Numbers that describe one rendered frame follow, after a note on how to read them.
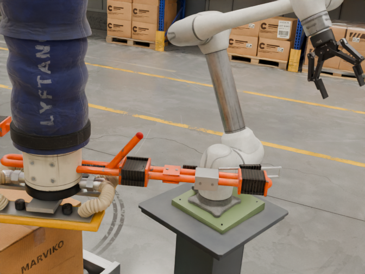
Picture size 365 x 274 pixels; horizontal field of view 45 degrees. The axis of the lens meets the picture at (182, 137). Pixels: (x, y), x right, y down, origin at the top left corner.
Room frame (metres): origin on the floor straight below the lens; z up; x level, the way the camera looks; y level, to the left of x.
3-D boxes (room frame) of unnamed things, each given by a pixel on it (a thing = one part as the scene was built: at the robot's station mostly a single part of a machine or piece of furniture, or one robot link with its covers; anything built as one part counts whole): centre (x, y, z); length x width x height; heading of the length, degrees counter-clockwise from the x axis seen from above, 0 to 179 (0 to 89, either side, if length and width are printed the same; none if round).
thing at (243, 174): (1.17, -0.21, 1.20); 0.08 x 0.07 x 0.05; 88
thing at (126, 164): (1.19, 0.14, 1.21); 0.10 x 0.08 x 0.06; 178
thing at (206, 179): (1.18, -0.08, 1.20); 0.07 x 0.07 x 0.04; 88
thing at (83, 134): (1.20, 0.38, 1.32); 0.23 x 0.23 x 0.04
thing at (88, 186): (1.20, 0.39, 1.14); 0.34 x 0.25 x 0.06; 88
